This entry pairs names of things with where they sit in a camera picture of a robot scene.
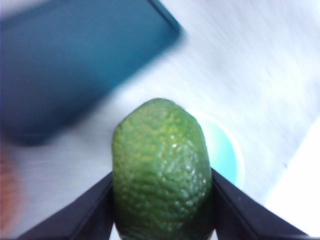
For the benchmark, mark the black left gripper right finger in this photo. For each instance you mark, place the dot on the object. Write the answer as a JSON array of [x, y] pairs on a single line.
[[240, 215]]

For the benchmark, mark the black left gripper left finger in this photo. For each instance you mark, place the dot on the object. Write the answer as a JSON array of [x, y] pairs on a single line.
[[82, 215]]

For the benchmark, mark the teal ceramic bowl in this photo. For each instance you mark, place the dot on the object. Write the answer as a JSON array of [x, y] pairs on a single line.
[[222, 155]]

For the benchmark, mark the green avocado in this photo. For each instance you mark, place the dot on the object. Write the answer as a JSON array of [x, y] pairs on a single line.
[[162, 170]]

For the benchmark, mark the black rectangular tray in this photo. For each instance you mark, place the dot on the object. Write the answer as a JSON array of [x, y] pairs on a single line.
[[75, 62]]

